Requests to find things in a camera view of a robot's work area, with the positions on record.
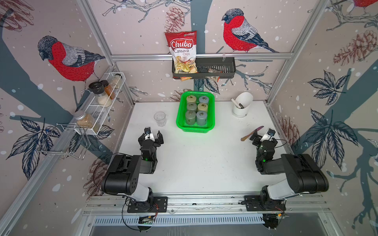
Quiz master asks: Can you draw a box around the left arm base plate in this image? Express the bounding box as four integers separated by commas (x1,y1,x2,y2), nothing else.
127,196,168,213

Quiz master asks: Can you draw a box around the white wire spice rack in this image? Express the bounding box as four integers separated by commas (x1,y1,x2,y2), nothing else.
35,72,126,160

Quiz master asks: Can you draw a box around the beige tea canister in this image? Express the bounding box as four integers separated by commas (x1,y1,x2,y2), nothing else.
186,95,197,104
197,103,208,113

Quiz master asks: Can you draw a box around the small snack packet in basket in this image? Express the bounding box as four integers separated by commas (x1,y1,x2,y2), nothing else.
206,68,221,82

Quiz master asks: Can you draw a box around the clear plastic cup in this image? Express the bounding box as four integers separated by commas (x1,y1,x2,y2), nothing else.
154,112,166,127

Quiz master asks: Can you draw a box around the black wall basket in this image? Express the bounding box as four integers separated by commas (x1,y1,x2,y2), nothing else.
172,58,236,79

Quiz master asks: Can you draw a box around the red cassava chips bag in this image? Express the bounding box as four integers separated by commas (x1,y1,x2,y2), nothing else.
164,31,198,75

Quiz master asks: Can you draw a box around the white utensil holder cup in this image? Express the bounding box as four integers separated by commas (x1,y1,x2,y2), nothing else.
232,92,254,118

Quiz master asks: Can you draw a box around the black lid spice jar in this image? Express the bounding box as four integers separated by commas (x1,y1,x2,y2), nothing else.
89,81,112,107

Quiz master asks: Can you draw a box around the green tea canister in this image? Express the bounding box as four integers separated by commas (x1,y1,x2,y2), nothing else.
187,103,197,113
185,111,196,125

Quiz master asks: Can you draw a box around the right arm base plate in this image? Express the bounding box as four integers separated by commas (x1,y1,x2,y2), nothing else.
239,195,286,212

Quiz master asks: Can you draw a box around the purple wooden spatula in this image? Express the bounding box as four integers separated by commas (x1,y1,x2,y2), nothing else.
240,126,264,142

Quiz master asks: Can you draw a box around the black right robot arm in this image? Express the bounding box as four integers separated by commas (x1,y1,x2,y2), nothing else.
244,129,329,211

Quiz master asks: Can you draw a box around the silver lid spice jar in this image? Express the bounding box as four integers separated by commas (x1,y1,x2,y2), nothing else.
73,110,95,129

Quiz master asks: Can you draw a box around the white spoon in holder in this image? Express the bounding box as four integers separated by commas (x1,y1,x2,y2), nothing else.
231,98,244,109

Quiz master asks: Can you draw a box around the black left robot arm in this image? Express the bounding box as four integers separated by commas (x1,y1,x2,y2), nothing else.
101,127,168,213

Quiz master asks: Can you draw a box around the grey-blue tea canister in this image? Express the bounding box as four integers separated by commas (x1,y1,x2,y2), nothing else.
196,111,208,126

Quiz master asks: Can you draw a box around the green plastic basket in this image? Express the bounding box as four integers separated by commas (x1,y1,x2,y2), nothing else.
176,91,215,133

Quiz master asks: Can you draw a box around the pale spice jar rear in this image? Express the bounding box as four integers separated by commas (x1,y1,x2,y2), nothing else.
109,74,122,89

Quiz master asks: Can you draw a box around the orange spice bottle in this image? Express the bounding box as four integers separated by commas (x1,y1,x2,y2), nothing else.
100,80,116,100

